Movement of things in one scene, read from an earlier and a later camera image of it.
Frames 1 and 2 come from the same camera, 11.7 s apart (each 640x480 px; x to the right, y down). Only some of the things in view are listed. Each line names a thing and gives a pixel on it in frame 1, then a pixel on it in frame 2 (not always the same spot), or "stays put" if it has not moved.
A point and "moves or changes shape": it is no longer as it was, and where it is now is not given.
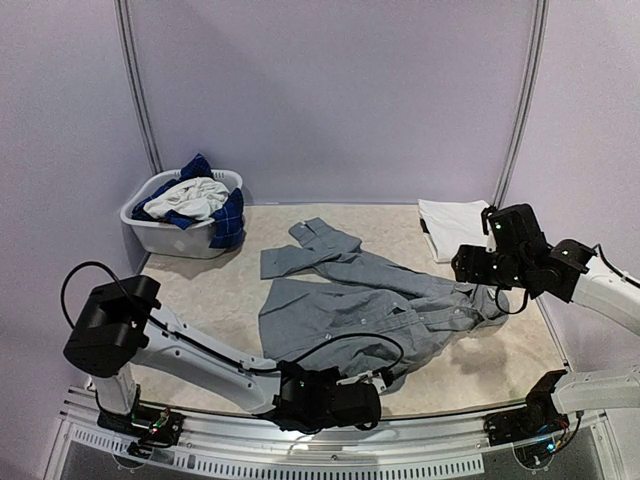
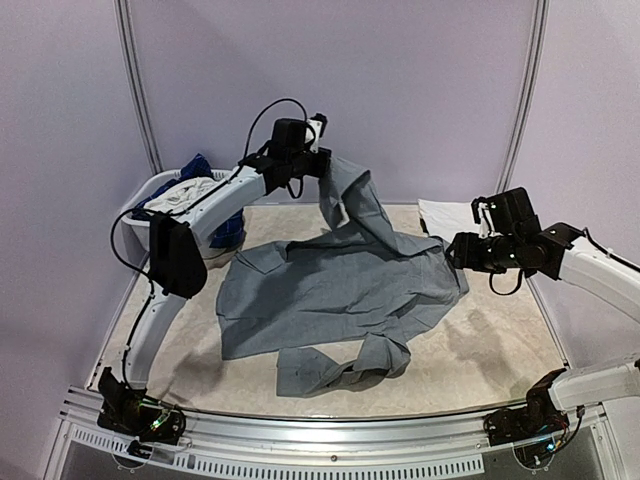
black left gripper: x=324 y=376 to x=321 y=168
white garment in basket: x=195 y=198 stays put
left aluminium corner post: x=130 y=55 stays put
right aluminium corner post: x=530 y=102 stays put
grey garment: x=325 y=303 moves or changes shape
